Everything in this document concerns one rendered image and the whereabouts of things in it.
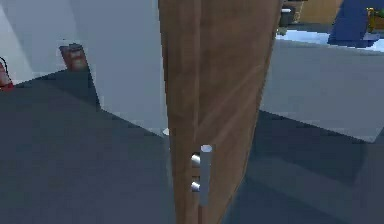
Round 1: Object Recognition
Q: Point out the brown wooden room door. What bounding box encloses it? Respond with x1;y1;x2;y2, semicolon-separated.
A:
157;0;284;224

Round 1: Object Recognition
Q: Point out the black bin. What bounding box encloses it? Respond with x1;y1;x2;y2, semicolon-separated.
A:
278;4;297;29

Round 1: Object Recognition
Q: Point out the tan wooden cupboard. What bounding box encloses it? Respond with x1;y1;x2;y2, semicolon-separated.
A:
298;0;344;25

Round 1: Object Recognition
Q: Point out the blue sofa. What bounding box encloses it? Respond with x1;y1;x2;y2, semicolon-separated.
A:
327;0;384;49

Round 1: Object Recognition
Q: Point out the red fire extinguisher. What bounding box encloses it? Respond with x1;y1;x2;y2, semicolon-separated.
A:
0;56;15;92

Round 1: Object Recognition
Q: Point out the silver bar door handle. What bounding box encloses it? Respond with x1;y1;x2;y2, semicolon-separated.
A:
190;144;214;207

